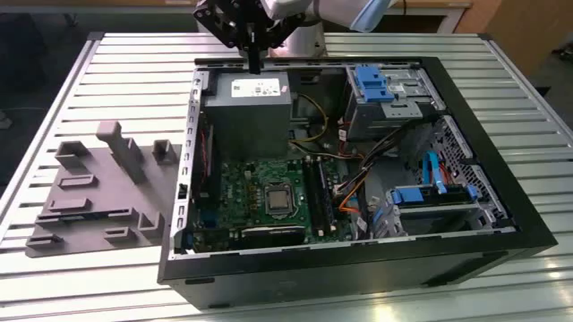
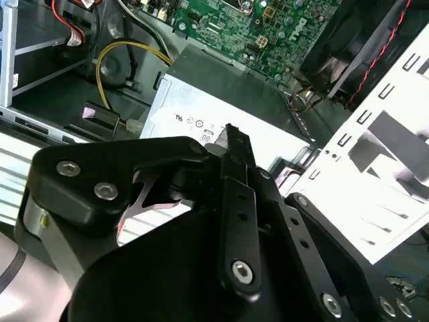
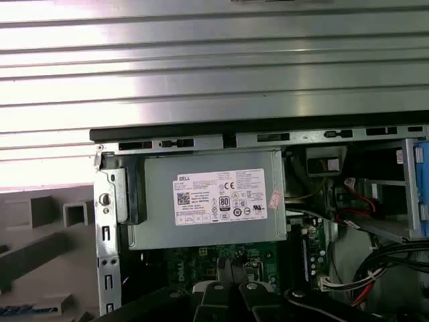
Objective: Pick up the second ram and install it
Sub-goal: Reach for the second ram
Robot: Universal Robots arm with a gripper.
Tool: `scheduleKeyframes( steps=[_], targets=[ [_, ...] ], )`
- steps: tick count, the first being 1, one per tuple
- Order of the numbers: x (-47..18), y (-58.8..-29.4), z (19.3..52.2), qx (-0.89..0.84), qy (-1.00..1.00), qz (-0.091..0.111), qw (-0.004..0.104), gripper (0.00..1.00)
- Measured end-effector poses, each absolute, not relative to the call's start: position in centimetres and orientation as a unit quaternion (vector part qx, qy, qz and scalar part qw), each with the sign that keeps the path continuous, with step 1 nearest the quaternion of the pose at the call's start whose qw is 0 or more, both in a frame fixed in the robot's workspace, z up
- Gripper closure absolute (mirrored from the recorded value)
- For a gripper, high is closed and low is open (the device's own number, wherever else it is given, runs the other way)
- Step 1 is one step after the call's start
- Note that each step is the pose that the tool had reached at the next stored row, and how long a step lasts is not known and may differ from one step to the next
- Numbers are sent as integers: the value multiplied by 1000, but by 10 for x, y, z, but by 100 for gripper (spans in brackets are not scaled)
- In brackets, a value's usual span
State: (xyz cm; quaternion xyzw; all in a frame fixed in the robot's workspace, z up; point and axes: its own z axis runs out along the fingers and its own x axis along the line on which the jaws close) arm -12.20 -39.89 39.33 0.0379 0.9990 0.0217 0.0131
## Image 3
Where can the RAM stick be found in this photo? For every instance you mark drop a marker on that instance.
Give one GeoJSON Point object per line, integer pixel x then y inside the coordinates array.
{"type": "Point", "coordinates": [306, 258]}
{"type": "Point", "coordinates": [16, 308]}

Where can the white board connector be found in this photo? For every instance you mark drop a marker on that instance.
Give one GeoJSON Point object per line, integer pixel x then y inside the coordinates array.
{"type": "Point", "coordinates": [322, 283]}

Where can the grey parts rack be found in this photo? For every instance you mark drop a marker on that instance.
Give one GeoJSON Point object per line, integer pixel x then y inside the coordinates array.
{"type": "Point", "coordinates": [20, 208]}

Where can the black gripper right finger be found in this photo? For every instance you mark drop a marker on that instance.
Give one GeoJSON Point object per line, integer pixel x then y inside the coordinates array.
{"type": "Point", "coordinates": [261, 302]}

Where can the black PC case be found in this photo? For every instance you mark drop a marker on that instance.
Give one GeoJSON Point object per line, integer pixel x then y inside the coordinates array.
{"type": "Point", "coordinates": [151, 133]}

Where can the black RAM slot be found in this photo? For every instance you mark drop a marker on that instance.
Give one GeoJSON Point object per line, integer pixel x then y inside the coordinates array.
{"type": "Point", "coordinates": [292, 255]}
{"type": "Point", "coordinates": [299, 255]}

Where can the grey power supply unit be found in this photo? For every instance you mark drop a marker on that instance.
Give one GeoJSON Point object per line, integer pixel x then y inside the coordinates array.
{"type": "Point", "coordinates": [157, 231]}

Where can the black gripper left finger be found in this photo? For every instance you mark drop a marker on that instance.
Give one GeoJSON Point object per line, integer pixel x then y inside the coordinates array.
{"type": "Point", "coordinates": [207, 302]}

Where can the CPU socket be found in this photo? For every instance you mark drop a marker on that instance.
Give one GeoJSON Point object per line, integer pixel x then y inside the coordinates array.
{"type": "Point", "coordinates": [254, 264]}

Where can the blue plastic drive latch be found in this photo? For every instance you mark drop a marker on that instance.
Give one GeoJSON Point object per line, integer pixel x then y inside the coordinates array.
{"type": "Point", "coordinates": [423, 188]}

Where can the metal drive cage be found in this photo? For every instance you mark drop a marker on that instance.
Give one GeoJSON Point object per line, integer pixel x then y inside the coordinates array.
{"type": "Point", "coordinates": [410, 188]}

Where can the green motherboard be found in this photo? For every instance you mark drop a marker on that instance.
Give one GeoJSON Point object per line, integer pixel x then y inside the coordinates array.
{"type": "Point", "coordinates": [194, 258]}

